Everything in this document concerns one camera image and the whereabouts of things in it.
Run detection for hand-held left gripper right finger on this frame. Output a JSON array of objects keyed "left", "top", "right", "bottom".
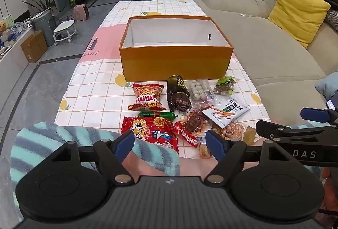
[{"left": 205, "top": 129, "right": 291, "bottom": 184}]

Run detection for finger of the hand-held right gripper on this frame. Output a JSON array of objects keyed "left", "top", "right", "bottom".
[
  {"left": 255, "top": 120, "right": 338, "bottom": 141},
  {"left": 300, "top": 107, "right": 338, "bottom": 124}
]

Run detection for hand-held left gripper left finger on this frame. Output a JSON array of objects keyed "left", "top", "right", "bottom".
[{"left": 51, "top": 130, "right": 136, "bottom": 184}]

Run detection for large red snack bag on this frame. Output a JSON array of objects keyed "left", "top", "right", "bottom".
[{"left": 121, "top": 116, "right": 180, "bottom": 154}]

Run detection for clear braised meat packet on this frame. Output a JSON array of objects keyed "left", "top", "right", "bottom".
[{"left": 172, "top": 110, "right": 212, "bottom": 148}]

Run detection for clear packet of white balls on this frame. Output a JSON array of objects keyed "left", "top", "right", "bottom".
[{"left": 184, "top": 78, "right": 217, "bottom": 107}]

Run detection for orange cardboard box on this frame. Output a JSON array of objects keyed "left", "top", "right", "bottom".
[{"left": 119, "top": 15, "right": 234, "bottom": 82}]

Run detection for small tan snack packet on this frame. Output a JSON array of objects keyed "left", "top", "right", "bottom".
[{"left": 242, "top": 126, "right": 257, "bottom": 144}]

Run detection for clear peanut packet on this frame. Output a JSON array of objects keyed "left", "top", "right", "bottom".
[{"left": 217, "top": 123, "right": 246, "bottom": 141}]

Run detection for light blue cushion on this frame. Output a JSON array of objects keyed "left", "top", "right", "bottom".
[{"left": 315, "top": 72, "right": 338, "bottom": 103}]

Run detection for white snack packet orange sticks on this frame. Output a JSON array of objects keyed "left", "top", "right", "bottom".
[{"left": 202, "top": 98, "right": 251, "bottom": 128}]

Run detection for small reddish clear packet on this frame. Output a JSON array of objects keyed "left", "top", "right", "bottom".
[{"left": 194, "top": 101, "right": 214, "bottom": 111}]

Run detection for green sausage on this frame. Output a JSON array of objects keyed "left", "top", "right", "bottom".
[{"left": 137, "top": 111, "right": 176, "bottom": 120}]

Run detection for red chips bag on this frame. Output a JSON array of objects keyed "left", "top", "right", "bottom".
[{"left": 128, "top": 83, "right": 167, "bottom": 111}]

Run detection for small green snack packet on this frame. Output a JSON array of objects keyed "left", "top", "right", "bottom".
[{"left": 213, "top": 75, "right": 238, "bottom": 95}]

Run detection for dark green snack packet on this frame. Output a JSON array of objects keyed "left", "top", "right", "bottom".
[{"left": 166, "top": 75, "right": 191, "bottom": 112}]

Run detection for beige sofa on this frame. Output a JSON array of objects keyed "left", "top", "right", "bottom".
[{"left": 194, "top": 0, "right": 338, "bottom": 129}]

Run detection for striped fleece garment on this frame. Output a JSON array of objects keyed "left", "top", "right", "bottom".
[{"left": 10, "top": 122, "right": 181, "bottom": 179}]

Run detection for grey patterned cushion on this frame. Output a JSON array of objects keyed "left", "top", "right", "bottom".
[{"left": 323, "top": 10, "right": 338, "bottom": 32}]

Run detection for yellow cushion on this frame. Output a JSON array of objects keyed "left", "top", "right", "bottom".
[{"left": 268, "top": 0, "right": 331, "bottom": 49}]

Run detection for brown cardboard box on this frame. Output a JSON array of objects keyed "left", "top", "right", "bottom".
[{"left": 20, "top": 30, "right": 49, "bottom": 63}]

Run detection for pink heater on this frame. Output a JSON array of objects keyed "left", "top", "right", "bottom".
[{"left": 73, "top": 4, "right": 90, "bottom": 22}]

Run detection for grey bin planter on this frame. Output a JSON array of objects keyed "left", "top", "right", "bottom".
[{"left": 31, "top": 8, "right": 57, "bottom": 47}]

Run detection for blue white porcelain ornaments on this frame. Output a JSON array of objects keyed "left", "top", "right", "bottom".
[{"left": 0, "top": 20, "right": 33, "bottom": 48}]

